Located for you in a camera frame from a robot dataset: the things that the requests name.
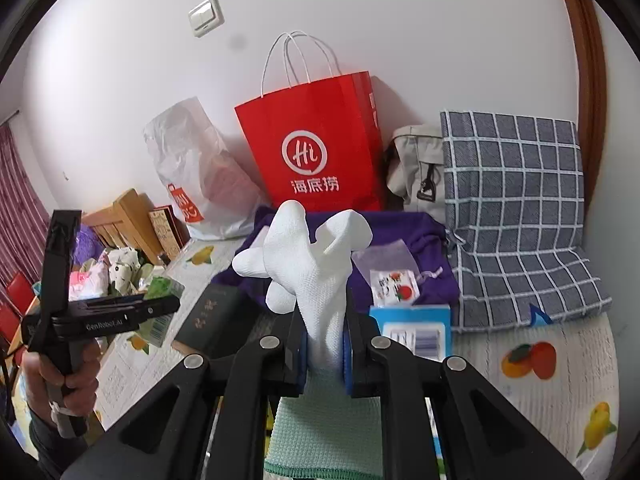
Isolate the printed white clothing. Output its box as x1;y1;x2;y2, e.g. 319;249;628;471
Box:
70;247;151;301

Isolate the brown wooden door frame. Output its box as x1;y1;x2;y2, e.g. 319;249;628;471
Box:
552;0;601;181

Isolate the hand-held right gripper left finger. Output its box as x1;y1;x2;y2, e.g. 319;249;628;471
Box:
60;290;308;480

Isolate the purple fabric storage tray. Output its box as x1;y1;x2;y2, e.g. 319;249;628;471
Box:
212;205;461;311

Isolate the wooden bed headboard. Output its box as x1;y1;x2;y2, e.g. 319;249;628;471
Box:
80;188;173;266

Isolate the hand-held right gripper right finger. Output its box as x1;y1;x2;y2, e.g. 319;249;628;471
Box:
342;287;586;480

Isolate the green wipes pack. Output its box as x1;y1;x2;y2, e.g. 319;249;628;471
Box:
135;277;186;348

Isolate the white plastic shopping bag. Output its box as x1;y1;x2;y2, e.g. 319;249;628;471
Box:
142;97;268;241

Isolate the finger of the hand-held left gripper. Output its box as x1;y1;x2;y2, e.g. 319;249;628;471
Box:
26;208;84;353
140;295;182;318

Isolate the white wall light switch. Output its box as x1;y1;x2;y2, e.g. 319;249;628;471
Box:
187;0;226;38

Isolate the red paper shopping bag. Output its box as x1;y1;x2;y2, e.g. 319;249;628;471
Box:
234;31;386;213

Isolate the clear printed zip pouch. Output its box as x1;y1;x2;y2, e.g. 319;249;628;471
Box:
351;239;446;308

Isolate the purple plush toy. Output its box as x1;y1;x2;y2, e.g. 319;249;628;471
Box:
75;225;98;266

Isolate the person's left forearm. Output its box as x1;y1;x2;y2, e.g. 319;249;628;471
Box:
0;407;76;480

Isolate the beige canvas bag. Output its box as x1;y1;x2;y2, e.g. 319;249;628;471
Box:
385;124;448;216

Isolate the white knit glove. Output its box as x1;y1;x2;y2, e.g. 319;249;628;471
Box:
232;200;375;376

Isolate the blue tissue pack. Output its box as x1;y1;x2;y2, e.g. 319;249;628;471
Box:
369;304;452;361

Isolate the mint green cloth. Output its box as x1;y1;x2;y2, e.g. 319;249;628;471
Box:
263;370;386;480

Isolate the person's left hand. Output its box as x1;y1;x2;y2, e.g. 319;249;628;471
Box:
22;350;101;418

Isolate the red chair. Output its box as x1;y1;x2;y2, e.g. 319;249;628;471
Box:
0;272;36;346

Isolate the red striped curtain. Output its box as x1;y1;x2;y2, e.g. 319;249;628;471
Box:
0;122;53;291

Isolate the dark green gold-capped box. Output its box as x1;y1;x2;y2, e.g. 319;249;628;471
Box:
171;282;251;361

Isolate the grey checked cushion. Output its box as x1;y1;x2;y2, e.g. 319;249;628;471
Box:
440;109;613;333

